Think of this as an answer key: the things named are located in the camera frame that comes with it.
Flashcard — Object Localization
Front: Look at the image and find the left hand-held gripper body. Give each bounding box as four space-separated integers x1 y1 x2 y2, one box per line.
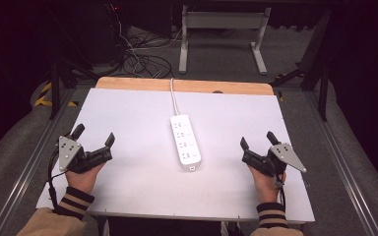
57 134 113 174

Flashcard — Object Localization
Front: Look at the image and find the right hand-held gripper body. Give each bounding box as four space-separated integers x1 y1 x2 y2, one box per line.
241 143 308 178

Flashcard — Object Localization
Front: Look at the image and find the person's left hand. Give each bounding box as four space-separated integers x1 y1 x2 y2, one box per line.
64 162 106 195

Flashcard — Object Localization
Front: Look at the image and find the person's right hand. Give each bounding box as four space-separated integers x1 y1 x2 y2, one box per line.
247 164 287 205

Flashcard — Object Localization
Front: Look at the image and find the white board sheet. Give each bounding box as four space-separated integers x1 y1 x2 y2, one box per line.
35 88 316 224

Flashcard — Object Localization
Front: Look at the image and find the black metal stand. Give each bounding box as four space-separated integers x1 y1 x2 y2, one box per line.
45 9 100 121
270 9 332 123

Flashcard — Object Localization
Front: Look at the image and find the yellow black hazard tape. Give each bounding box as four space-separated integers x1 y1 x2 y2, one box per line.
33 82 80 108

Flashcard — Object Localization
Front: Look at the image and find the white power strip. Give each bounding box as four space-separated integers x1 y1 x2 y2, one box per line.
169 113 203 172

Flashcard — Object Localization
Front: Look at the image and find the black equipment box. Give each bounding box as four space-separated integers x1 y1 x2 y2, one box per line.
87 2 130 64

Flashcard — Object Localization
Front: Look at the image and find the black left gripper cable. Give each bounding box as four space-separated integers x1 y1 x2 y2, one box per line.
46 148 68 209

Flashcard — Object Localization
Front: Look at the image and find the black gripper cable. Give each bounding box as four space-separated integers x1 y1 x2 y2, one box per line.
46 148 68 209
275 174 287 211

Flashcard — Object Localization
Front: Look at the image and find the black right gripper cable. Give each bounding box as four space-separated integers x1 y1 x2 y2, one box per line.
275 174 287 211

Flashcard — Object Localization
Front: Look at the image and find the aluminium floor rail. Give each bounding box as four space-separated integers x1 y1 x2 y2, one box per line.
302 90 378 236
0 88 77 236

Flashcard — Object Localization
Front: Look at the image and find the white power strip cable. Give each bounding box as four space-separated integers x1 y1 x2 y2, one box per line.
169 78 181 117

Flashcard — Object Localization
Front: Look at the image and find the tangle of floor cables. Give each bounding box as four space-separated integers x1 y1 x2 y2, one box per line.
109 3 183 80

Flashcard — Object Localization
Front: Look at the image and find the white metal desk frame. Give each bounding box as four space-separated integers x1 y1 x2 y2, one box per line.
178 4 273 76

